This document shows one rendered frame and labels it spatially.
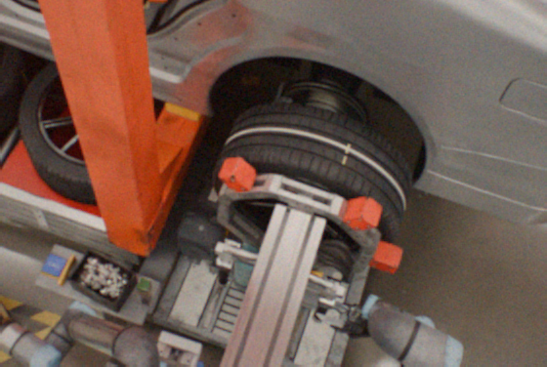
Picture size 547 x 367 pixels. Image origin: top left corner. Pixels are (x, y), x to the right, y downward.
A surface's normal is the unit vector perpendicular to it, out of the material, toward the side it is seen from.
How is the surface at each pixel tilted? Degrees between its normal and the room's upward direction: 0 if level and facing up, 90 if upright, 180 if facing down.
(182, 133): 0
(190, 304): 0
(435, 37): 81
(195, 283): 0
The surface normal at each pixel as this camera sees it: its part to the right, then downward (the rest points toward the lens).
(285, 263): 0.08, -0.44
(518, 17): -0.07, 0.34
